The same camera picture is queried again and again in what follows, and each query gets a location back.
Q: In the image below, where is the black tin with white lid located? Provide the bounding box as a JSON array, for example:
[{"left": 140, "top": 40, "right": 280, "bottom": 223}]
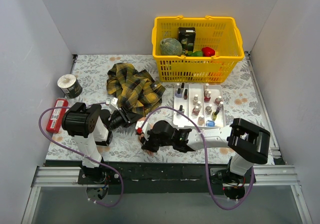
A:
[{"left": 57, "top": 74, "right": 83, "bottom": 99}]

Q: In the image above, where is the dark red polish bottle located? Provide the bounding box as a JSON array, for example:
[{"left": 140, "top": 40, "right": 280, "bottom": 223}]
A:
[{"left": 183, "top": 89, "right": 188, "bottom": 100}]

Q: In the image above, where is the yellow plastic basket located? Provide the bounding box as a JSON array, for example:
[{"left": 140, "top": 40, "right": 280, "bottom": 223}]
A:
[{"left": 151, "top": 15, "right": 245, "bottom": 83}]

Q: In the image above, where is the floral table mat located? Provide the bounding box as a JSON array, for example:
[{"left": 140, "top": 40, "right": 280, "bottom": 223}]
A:
[{"left": 46, "top": 54, "right": 277, "bottom": 164}]

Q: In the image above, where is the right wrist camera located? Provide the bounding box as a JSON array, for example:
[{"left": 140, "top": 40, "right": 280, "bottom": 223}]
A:
[{"left": 135, "top": 119, "right": 152, "bottom": 135}]

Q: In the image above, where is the clear polish bottle white cap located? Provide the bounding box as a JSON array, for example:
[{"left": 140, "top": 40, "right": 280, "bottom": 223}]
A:
[{"left": 193, "top": 94, "right": 199, "bottom": 105}]

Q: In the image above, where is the mannequin hand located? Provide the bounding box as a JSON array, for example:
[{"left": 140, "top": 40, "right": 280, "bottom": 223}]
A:
[{"left": 136, "top": 117, "right": 156, "bottom": 157}]

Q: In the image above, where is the red bell pepper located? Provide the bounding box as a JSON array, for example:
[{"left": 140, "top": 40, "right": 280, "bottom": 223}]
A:
[{"left": 201, "top": 47, "right": 216, "bottom": 57}]

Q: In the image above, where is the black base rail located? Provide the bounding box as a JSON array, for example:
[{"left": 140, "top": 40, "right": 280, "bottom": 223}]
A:
[{"left": 77, "top": 161, "right": 247, "bottom": 196}]

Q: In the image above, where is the blue polish bottle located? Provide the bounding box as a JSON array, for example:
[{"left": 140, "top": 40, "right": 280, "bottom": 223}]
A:
[{"left": 205, "top": 120, "right": 216, "bottom": 128}]

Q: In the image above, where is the black carton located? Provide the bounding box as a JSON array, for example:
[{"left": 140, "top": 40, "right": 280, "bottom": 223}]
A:
[{"left": 178, "top": 27, "right": 196, "bottom": 56}]

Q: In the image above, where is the lilac polish bottle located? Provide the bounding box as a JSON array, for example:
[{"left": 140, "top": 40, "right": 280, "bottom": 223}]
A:
[{"left": 175, "top": 83, "right": 182, "bottom": 98}]

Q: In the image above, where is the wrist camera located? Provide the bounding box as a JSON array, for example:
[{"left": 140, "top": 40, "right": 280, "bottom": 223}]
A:
[
  {"left": 135, "top": 119, "right": 152, "bottom": 135},
  {"left": 109, "top": 97, "right": 119, "bottom": 111}
]

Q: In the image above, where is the green melon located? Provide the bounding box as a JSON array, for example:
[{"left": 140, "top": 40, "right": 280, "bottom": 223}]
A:
[{"left": 159, "top": 38, "right": 183, "bottom": 56}]

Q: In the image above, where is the white divided tray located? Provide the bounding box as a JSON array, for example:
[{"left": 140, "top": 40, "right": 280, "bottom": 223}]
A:
[{"left": 173, "top": 82, "right": 226, "bottom": 129}]

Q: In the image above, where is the green bell pepper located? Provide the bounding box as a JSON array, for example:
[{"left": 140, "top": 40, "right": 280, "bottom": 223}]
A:
[{"left": 188, "top": 50, "right": 203, "bottom": 57}]

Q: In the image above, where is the pale glitter polish bottle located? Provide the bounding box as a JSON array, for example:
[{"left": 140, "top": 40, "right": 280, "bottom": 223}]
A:
[{"left": 214, "top": 95, "right": 223, "bottom": 106}]

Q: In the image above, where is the red glitter polish bottle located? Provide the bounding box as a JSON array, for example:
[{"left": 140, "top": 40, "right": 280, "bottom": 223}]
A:
[{"left": 204, "top": 90, "right": 211, "bottom": 103}]

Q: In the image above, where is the yellow polish bottle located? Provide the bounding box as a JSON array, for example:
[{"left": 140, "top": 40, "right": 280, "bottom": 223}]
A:
[{"left": 211, "top": 109, "right": 220, "bottom": 121}]

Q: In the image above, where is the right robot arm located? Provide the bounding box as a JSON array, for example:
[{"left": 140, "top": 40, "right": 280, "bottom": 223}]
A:
[{"left": 135, "top": 118, "right": 271, "bottom": 183}]

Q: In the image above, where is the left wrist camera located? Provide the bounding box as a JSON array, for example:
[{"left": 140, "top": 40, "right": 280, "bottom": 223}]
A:
[{"left": 109, "top": 97, "right": 119, "bottom": 111}]

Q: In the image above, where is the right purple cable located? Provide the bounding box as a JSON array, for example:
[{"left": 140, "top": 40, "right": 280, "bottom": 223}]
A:
[{"left": 139, "top": 106, "right": 256, "bottom": 210}]

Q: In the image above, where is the yellow plaid shirt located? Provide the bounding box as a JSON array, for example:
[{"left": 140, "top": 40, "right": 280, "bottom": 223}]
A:
[{"left": 106, "top": 62, "right": 166, "bottom": 117}]

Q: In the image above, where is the pink iridescent polish bottle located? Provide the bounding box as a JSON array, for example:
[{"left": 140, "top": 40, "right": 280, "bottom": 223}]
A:
[{"left": 192, "top": 101, "right": 202, "bottom": 116}]

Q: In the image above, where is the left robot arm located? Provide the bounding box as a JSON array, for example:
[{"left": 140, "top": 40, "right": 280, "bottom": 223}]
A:
[{"left": 61, "top": 98, "right": 143, "bottom": 184}]

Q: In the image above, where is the red flat box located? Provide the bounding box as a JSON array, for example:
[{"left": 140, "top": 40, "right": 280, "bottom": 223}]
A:
[{"left": 46, "top": 98, "right": 69, "bottom": 134}]

